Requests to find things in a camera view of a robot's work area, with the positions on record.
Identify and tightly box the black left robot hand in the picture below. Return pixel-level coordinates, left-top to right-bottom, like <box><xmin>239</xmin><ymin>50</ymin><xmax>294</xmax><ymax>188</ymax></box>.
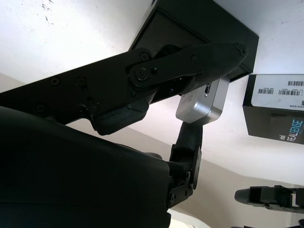
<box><xmin>234</xmin><ymin>185</ymin><xmax>304</xmax><ymax>212</ymax></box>

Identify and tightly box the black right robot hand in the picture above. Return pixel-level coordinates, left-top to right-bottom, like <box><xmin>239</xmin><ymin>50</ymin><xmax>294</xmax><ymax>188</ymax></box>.
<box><xmin>0</xmin><ymin>42</ymin><xmax>249</xmax><ymax>228</ymax></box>

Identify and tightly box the black RealSense box lid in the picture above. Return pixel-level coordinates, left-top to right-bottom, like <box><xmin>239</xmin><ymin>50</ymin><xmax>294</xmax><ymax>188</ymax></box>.
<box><xmin>242</xmin><ymin>74</ymin><xmax>304</xmax><ymax>143</ymax></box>

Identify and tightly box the small silver depth camera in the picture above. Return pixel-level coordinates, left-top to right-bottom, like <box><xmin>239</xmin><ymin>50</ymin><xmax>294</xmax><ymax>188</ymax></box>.
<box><xmin>175</xmin><ymin>76</ymin><xmax>231</xmax><ymax>124</ymax></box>

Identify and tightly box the black camera box base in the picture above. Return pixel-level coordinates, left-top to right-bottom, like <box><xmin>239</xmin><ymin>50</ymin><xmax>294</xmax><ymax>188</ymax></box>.
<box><xmin>128</xmin><ymin>0</ymin><xmax>260</xmax><ymax>104</ymax></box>

